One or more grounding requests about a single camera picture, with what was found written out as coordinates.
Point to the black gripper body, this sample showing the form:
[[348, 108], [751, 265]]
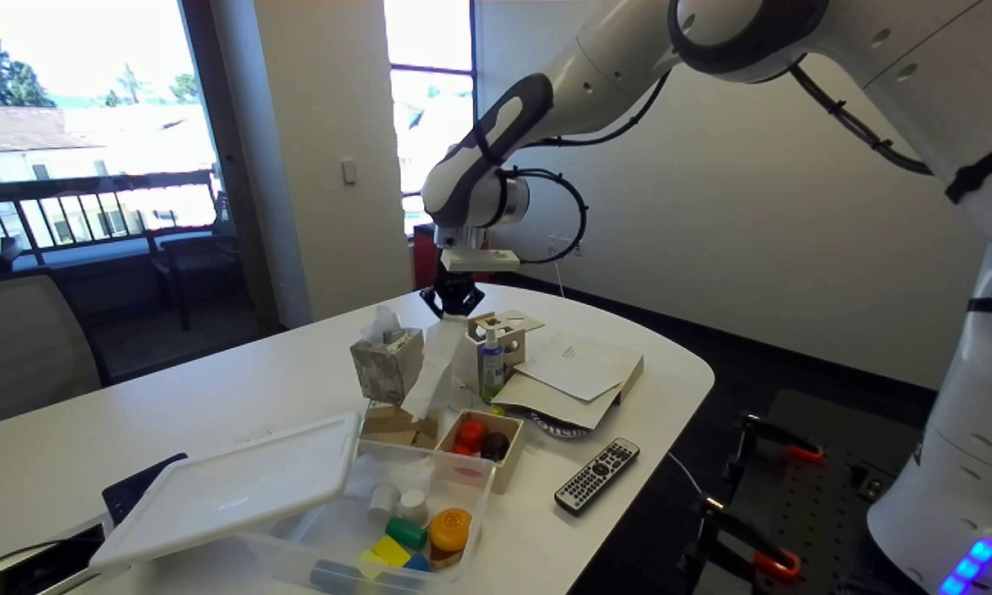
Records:
[[456, 280]]

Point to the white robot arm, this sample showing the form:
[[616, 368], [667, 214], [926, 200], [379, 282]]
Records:
[[960, 440]]

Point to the red bin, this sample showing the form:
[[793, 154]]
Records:
[[422, 259]]

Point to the small clear bottle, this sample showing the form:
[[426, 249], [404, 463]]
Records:
[[491, 373]]

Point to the grey tissue box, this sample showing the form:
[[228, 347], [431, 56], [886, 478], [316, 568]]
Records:
[[386, 368]]

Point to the white paper sheet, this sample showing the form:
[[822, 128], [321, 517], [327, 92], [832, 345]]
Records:
[[580, 368]]

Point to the flat wooden tray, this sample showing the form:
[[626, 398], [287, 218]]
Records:
[[393, 425]]

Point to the red toy piece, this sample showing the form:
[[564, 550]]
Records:
[[472, 433]]

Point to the dark brown toy piece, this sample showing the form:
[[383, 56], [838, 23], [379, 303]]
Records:
[[493, 447]]

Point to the tray of red food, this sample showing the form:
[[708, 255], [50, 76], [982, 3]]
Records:
[[503, 470]]

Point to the white toy cylinder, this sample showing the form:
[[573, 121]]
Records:
[[383, 500], [410, 507]]

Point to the black remote control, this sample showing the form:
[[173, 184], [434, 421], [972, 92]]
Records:
[[596, 478]]

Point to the orange round wooden piece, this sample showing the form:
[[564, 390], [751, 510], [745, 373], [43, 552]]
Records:
[[449, 529]]

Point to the green toy cylinder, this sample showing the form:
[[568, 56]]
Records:
[[404, 533]]

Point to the black outdoor chair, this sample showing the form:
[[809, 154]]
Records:
[[194, 252]]

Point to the clear plastic bin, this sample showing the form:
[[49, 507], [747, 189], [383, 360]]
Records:
[[331, 529]]

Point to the yellow toy block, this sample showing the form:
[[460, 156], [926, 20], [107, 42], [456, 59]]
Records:
[[386, 552]]

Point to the blue toy block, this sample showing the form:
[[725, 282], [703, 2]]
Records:
[[418, 562]]

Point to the white bin lid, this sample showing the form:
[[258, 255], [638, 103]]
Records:
[[234, 489]]

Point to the balcony railing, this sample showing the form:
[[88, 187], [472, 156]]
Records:
[[78, 187]]

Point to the grey mesh office chair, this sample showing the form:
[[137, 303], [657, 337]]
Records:
[[20, 341]]

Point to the black breadboard platform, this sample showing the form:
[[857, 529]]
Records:
[[838, 517]]

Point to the black flat table device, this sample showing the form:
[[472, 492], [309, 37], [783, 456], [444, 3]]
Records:
[[50, 566]]

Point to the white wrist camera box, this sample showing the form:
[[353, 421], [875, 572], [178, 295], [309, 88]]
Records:
[[480, 259]]

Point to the white light switch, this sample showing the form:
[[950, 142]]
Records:
[[348, 174]]

